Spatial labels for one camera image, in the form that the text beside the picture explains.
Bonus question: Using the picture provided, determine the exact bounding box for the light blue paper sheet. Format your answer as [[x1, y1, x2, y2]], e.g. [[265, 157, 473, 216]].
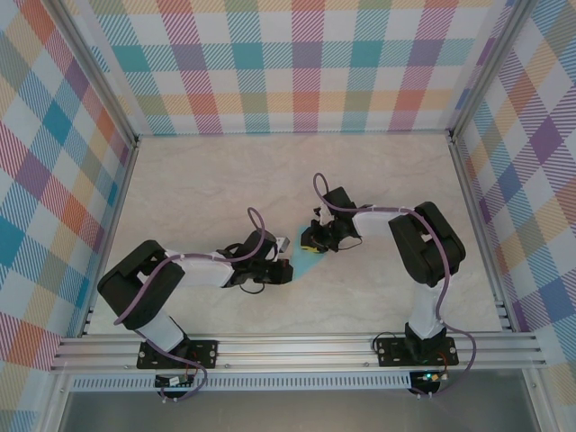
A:
[[290, 224, 329, 285]]

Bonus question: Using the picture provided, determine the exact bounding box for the grey metal panel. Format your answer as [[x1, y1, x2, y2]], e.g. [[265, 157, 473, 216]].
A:
[[42, 373, 553, 432]]

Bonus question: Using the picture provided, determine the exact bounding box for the small black controller board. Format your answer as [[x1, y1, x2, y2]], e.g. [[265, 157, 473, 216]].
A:
[[154, 373, 195, 389]]

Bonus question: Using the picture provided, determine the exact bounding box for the controller board with green light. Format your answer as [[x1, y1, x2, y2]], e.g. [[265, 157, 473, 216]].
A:
[[411, 369, 451, 386]]

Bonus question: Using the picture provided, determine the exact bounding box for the aluminium mounting rail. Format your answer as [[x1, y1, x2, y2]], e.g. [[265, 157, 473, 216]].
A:
[[49, 332, 548, 374]]

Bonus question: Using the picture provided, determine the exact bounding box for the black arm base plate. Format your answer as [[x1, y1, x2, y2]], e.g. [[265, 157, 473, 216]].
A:
[[374, 336, 459, 368], [136, 339, 221, 370]]

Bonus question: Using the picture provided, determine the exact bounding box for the slotted metal cable tray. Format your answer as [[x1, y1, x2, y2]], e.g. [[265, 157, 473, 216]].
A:
[[67, 375, 413, 392]]

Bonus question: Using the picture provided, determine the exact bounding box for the purple camera cable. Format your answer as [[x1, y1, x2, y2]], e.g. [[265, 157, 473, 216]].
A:
[[312, 172, 479, 401], [112, 206, 267, 404]]

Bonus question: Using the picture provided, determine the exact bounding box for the aluminium side rail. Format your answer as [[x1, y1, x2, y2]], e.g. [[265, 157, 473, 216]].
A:
[[78, 139, 140, 338], [448, 137, 515, 334]]

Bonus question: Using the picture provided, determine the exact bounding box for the aluminium frame post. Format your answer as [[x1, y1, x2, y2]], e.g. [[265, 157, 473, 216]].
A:
[[56, 0, 140, 148], [447, 0, 530, 143]]

